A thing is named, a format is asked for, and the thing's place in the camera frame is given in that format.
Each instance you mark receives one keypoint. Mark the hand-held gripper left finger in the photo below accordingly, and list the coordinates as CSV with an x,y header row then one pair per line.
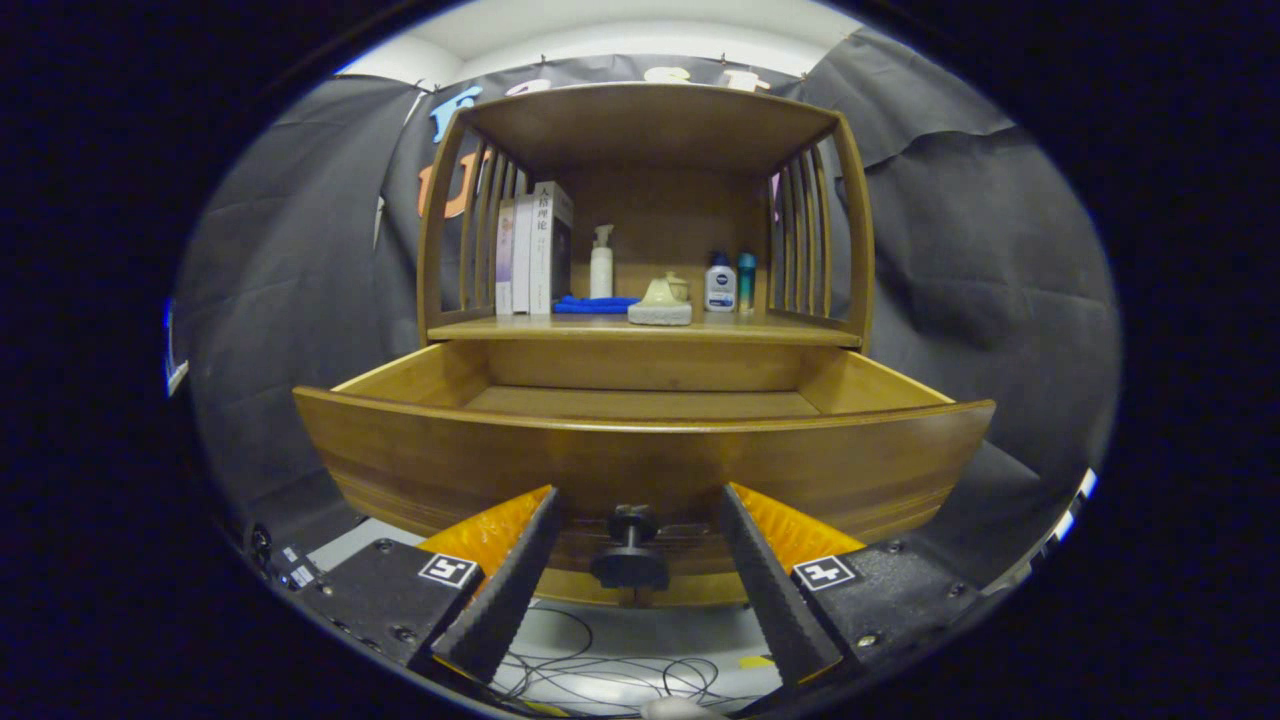
x,y
515,585

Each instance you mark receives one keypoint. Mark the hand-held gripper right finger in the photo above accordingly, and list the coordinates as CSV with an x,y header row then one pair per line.
x,y
770,590

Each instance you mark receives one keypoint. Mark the black drawer knob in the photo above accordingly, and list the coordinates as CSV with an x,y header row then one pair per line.
x,y
630,565

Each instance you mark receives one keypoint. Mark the wooden drawer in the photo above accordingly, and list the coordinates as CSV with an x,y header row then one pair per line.
x,y
650,460

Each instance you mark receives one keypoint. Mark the wooden countertop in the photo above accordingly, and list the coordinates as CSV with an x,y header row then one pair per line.
x,y
780,328

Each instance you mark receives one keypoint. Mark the wooden cabinet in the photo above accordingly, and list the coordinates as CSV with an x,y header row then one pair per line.
x,y
660,210

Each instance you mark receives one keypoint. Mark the yellow floor tape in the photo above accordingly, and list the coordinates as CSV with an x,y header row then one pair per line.
x,y
755,661

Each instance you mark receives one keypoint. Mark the black box with white labels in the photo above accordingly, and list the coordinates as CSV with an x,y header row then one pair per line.
x,y
295,572

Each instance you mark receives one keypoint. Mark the blue cloth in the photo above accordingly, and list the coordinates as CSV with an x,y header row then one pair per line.
x,y
590,304

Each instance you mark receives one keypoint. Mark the white lotion bottle blue cap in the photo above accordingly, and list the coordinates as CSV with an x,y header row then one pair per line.
x,y
720,285

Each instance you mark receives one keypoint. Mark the teal bottle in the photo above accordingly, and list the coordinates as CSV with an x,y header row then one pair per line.
x,y
746,280

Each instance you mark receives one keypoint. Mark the beige lidded teacup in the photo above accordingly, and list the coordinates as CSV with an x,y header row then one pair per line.
x,y
681,287

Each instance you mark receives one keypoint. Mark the purple and white book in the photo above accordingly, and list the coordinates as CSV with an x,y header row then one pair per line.
x,y
504,260

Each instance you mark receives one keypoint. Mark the white pump bottle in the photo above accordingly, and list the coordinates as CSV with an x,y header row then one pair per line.
x,y
601,270

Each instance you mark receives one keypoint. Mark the grey and black book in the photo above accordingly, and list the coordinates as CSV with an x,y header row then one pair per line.
x,y
548,245

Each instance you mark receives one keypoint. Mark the black backdrop cloth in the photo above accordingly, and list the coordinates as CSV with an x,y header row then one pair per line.
x,y
1000,300

